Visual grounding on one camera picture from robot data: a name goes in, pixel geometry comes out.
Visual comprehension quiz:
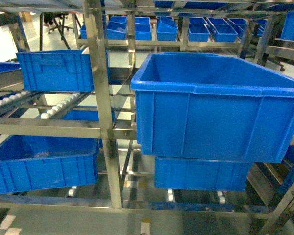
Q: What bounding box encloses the stainless steel rack upright post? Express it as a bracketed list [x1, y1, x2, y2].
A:
[83, 0, 122, 208]

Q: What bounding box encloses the large blue bin front right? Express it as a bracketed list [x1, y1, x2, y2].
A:
[131, 52, 294, 163]

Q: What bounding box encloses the blue bin under front bin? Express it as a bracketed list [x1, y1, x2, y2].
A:
[154, 156, 253, 191]

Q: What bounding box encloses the white roller conveyor track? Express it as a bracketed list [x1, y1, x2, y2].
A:
[40, 92, 81, 119]

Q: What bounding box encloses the blue bin lower left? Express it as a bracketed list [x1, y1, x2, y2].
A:
[0, 135, 99, 194]

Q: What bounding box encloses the blue bin upper left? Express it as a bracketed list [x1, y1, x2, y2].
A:
[15, 49, 111, 93]

